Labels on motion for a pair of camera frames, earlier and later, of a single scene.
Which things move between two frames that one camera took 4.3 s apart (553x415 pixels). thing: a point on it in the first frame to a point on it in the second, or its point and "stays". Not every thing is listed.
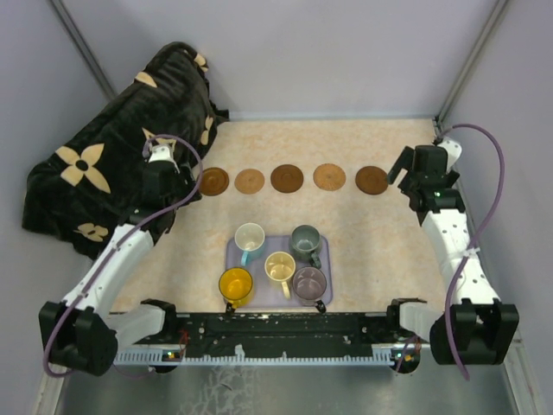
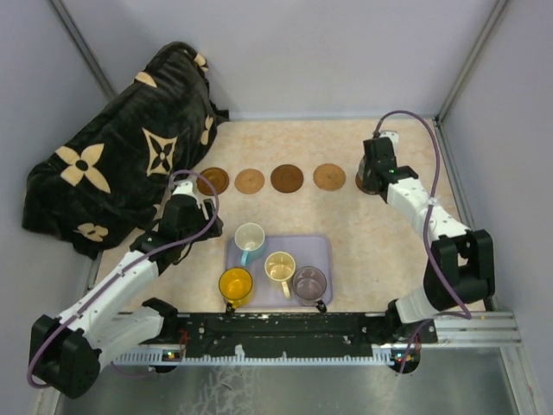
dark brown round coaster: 287,178 stays
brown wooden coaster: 214,181 stays
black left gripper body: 181,185 to 200,218
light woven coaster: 329,176 stays
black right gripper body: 408,182 to 365,176
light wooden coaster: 249,181 stays
